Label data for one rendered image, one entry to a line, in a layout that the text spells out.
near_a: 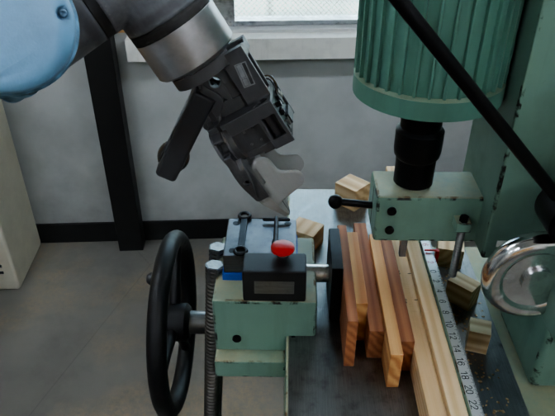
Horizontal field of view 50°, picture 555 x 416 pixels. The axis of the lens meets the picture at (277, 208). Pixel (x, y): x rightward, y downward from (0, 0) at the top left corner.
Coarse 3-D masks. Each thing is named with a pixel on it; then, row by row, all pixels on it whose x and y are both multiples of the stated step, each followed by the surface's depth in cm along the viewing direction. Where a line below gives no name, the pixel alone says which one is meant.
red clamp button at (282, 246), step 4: (280, 240) 76; (284, 240) 76; (272, 244) 76; (276, 244) 76; (280, 244) 76; (284, 244) 76; (288, 244) 76; (292, 244) 76; (272, 248) 75; (276, 248) 75; (280, 248) 75; (284, 248) 75; (288, 248) 75; (292, 248) 75; (272, 252) 75; (276, 252) 75; (280, 252) 75; (284, 252) 75; (288, 252) 75; (292, 252) 75; (280, 256) 75; (284, 256) 75
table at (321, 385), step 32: (320, 192) 109; (352, 224) 101; (320, 256) 94; (320, 288) 87; (320, 320) 82; (224, 352) 81; (256, 352) 81; (288, 352) 77; (320, 352) 77; (288, 384) 73; (320, 384) 73; (352, 384) 73; (384, 384) 73
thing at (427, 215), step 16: (384, 176) 81; (448, 176) 81; (464, 176) 81; (384, 192) 77; (400, 192) 77; (416, 192) 77; (432, 192) 77; (448, 192) 77; (464, 192) 77; (480, 192) 77; (384, 208) 77; (400, 208) 77; (416, 208) 77; (432, 208) 77; (448, 208) 77; (464, 208) 77; (480, 208) 77; (384, 224) 79; (400, 224) 79; (416, 224) 79; (432, 224) 79; (448, 224) 78; (416, 240) 80; (432, 240) 80; (448, 240) 80; (464, 240) 80
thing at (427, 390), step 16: (400, 272) 84; (416, 304) 79; (416, 320) 76; (416, 336) 74; (416, 352) 72; (416, 368) 71; (432, 368) 70; (416, 384) 71; (432, 384) 68; (416, 400) 70; (432, 400) 66
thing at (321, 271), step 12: (336, 240) 81; (336, 252) 79; (312, 264) 82; (324, 264) 82; (336, 264) 77; (324, 276) 81; (336, 276) 77; (336, 288) 78; (336, 300) 79; (336, 312) 80
